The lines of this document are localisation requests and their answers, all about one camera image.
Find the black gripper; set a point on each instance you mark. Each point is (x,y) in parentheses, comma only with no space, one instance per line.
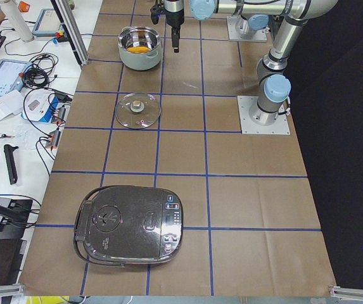
(174,18)

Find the yellow corn cob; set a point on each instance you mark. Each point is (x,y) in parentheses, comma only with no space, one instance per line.
(138,49)

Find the glass pot lid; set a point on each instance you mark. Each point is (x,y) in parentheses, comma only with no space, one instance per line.
(137,110)

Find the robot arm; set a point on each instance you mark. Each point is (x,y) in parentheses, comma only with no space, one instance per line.
(250,25)
(286,21)

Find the pale green electric pot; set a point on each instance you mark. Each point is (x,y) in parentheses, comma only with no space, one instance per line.
(140,36)

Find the far teach pendant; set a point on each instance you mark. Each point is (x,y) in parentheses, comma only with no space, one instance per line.
(47,23)

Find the teach pendant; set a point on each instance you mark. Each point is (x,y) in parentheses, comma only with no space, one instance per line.
(47,23)
(10,75)

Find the blue white box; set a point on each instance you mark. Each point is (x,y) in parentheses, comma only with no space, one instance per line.
(39,106)

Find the near teach pendant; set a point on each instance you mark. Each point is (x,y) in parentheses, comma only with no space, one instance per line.
(10,75)

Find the black rice cooker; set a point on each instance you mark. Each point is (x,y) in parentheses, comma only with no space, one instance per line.
(122,225)

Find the black bar tool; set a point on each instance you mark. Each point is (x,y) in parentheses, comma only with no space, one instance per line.
(10,163)

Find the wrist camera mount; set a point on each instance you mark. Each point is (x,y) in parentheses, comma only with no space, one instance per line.
(156,11)

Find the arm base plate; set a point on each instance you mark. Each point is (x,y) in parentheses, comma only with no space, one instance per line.
(260,36)
(254,121)

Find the aluminium frame post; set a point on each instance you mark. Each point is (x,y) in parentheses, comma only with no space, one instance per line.
(71,29)

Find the white pipe post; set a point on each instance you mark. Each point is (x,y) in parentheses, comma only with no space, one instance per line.
(12,13)

